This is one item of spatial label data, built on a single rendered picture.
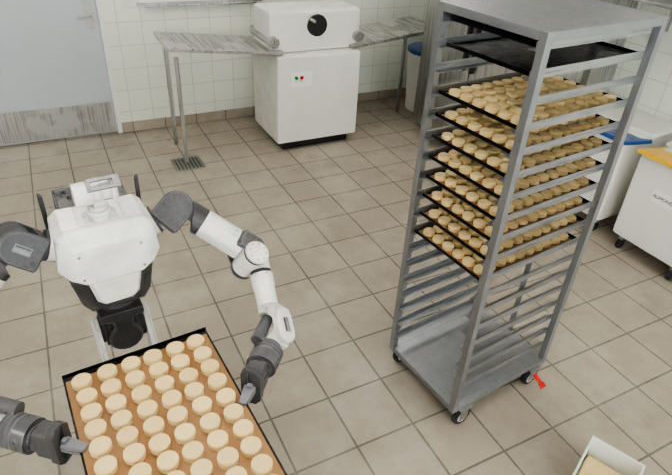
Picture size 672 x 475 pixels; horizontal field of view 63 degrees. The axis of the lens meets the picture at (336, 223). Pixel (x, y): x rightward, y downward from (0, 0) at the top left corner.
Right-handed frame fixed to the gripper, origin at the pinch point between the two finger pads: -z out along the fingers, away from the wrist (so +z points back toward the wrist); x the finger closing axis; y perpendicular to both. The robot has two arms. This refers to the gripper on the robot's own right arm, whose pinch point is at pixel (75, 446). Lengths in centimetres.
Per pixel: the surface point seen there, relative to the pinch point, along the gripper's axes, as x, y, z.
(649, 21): 82, 147, -132
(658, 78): 5, 381, -215
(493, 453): -99, 104, -117
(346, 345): -99, 151, -38
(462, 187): 16, 134, -82
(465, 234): -2, 128, -86
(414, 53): -32, 516, -22
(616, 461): -89, 107, -167
